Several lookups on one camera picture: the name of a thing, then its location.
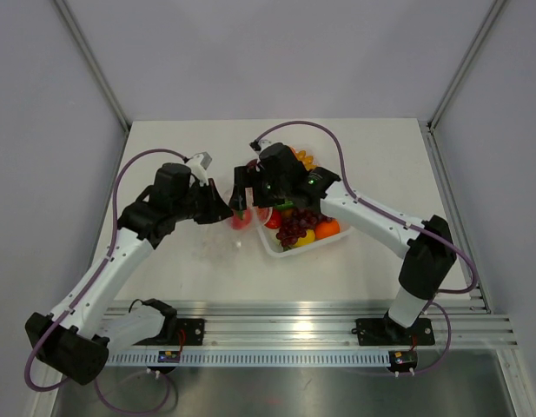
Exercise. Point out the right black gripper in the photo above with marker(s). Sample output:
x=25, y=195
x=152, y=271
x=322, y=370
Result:
x=243, y=178

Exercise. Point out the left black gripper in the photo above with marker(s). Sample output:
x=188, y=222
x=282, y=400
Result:
x=217, y=209

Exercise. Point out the clear zip top bag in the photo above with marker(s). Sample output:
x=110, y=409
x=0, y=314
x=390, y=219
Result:
x=219, y=243

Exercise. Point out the green chili pepper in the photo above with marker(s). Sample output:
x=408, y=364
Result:
x=286, y=205

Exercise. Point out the pink peach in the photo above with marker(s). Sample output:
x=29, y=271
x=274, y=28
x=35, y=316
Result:
x=263, y=214

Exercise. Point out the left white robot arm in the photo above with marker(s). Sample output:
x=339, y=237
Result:
x=71, y=338

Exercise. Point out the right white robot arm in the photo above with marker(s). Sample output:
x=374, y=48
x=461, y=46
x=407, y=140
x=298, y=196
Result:
x=424, y=246

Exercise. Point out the white plastic food tray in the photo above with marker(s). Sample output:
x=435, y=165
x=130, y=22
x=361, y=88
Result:
x=272, y=247

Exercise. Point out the dark red apple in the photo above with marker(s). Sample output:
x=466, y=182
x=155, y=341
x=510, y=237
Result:
x=252, y=165

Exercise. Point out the red orange bell pepper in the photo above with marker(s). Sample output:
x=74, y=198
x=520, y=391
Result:
x=275, y=220

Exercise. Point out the purple grape bunch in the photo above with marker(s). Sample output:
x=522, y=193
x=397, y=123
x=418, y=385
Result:
x=294, y=222

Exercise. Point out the orange tangerine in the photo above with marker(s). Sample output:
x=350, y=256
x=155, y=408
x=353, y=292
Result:
x=325, y=229

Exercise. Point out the left small circuit board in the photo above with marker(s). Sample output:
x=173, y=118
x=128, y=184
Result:
x=169, y=356

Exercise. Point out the small circuit board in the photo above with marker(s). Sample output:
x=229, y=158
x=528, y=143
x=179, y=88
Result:
x=403, y=359
x=169, y=356

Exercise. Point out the right small circuit board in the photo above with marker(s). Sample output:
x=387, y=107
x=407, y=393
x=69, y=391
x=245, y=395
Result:
x=403, y=359

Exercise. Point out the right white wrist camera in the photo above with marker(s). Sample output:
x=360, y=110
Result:
x=259, y=145

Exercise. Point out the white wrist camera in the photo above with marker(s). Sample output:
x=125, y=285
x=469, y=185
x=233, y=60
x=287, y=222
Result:
x=259, y=145
x=199, y=161

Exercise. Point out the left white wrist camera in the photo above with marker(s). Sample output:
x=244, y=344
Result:
x=199, y=161

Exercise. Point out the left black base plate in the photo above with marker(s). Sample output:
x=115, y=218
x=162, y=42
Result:
x=188, y=331

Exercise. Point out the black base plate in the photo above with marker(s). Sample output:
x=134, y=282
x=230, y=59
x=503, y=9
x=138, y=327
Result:
x=383, y=332
x=188, y=331

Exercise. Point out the white slotted cable duct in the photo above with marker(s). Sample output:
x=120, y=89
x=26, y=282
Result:
x=254, y=358

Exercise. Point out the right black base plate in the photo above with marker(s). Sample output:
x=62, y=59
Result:
x=383, y=332

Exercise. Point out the left aluminium frame post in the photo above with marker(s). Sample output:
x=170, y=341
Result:
x=68, y=17

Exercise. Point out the aluminium frame post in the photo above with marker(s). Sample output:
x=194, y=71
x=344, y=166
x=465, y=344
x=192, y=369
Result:
x=68, y=17
x=468, y=60

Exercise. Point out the aluminium mounting rail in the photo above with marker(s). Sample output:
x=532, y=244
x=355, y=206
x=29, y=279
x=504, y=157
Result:
x=295, y=320

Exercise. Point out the right aluminium frame post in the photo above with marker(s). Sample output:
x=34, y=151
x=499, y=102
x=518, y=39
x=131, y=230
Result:
x=468, y=60

